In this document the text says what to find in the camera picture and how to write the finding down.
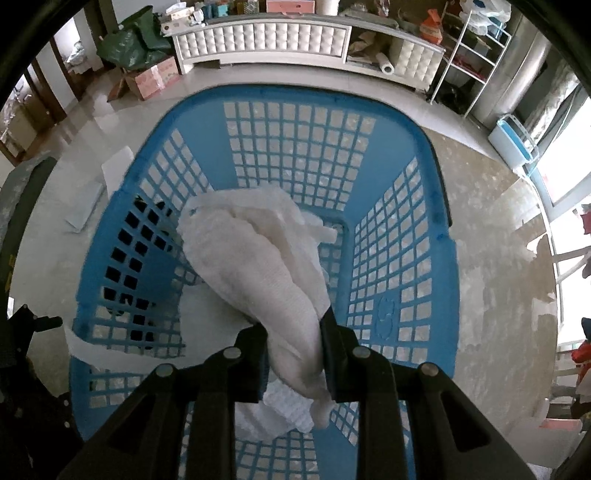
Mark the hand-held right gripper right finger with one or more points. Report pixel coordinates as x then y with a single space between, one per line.
339 364

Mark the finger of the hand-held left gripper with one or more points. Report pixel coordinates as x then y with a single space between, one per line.
34 324

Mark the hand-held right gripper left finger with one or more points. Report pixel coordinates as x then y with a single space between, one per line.
251 364

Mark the white textured towel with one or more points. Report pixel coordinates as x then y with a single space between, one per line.
115 353
258 258

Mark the blue plastic basket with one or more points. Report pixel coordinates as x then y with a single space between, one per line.
207 124

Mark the white folded cloth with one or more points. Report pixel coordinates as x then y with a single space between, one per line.
117 168

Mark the dark brown door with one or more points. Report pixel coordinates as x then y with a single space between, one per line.
34 115

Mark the wooden drying rack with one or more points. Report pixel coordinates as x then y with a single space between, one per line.
572 256

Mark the pink cardboard box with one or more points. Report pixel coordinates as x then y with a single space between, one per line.
152 78

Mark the light blue plastic bin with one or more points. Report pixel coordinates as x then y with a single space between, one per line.
510 141

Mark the red cloth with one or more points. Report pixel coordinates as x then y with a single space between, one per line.
584 217

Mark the white paper roll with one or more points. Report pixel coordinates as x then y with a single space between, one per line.
384 64

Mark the green plastic bag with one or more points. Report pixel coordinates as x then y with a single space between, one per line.
134 37

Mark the white television cabinet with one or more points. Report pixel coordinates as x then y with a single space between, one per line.
277 39

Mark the white metal rack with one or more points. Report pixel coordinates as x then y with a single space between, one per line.
466 55

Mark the patterned curtain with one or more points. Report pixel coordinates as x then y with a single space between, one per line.
554 101

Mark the white standing air conditioner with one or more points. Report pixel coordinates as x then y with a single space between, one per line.
517 74

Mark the white jar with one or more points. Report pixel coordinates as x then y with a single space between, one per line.
330 6

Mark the pink storage box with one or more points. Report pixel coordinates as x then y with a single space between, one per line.
291 5

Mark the white plastic bags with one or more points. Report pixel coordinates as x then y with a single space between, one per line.
485 9

